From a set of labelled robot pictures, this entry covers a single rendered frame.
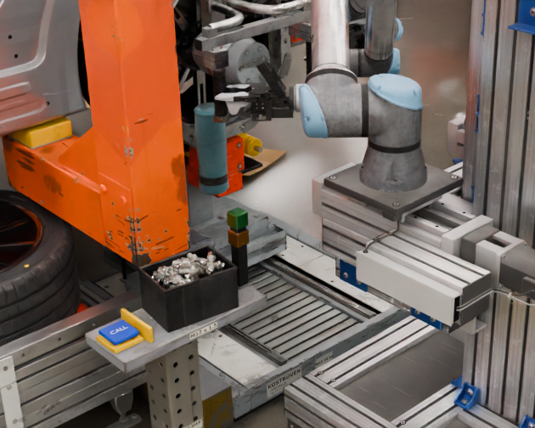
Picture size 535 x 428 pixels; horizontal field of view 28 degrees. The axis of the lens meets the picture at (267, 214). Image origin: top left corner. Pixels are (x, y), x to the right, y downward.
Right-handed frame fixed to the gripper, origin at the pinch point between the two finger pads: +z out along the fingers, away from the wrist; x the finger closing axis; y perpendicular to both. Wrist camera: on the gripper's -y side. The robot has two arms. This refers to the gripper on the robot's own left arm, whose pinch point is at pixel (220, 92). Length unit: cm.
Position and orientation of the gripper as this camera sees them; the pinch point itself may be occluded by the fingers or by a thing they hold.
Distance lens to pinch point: 290.0
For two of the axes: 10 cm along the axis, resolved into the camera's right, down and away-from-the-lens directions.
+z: -10.0, 0.1, 0.5
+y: 0.3, 8.6, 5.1
